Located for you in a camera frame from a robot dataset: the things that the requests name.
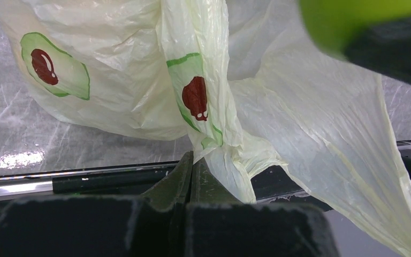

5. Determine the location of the green fake apple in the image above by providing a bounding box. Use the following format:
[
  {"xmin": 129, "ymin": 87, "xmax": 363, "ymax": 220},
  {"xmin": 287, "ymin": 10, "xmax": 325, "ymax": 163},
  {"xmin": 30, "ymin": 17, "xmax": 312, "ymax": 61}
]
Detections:
[{"xmin": 298, "ymin": 0, "xmax": 411, "ymax": 61}]

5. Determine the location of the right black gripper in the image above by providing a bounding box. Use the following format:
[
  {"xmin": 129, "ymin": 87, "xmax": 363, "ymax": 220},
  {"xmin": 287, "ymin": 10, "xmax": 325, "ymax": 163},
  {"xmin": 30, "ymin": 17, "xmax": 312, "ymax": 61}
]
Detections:
[{"xmin": 344, "ymin": 17, "xmax": 411, "ymax": 85}]

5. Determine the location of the light green plastic bag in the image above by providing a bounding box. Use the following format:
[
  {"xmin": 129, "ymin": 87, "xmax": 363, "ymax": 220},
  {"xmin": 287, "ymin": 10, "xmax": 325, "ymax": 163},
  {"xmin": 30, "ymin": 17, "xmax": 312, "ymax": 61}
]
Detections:
[{"xmin": 0, "ymin": 1, "xmax": 411, "ymax": 256}]

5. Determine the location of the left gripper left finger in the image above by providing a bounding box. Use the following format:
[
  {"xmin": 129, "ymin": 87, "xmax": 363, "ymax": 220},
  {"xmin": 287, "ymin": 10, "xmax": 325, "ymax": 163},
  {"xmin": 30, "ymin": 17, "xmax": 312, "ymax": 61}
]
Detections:
[{"xmin": 143, "ymin": 152, "xmax": 193, "ymax": 256}]

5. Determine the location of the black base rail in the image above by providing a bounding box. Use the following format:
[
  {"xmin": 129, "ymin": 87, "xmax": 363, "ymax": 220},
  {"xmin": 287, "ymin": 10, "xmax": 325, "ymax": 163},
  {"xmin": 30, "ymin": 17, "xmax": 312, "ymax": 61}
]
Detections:
[{"xmin": 0, "ymin": 138, "xmax": 411, "ymax": 214}]

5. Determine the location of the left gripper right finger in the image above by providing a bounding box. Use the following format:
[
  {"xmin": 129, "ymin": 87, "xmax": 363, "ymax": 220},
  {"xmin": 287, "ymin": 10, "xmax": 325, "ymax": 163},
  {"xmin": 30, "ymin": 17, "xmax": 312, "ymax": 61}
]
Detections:
[{"xmin": 191, "ymin": 158, "xmax": 241, "ymax": 205}]

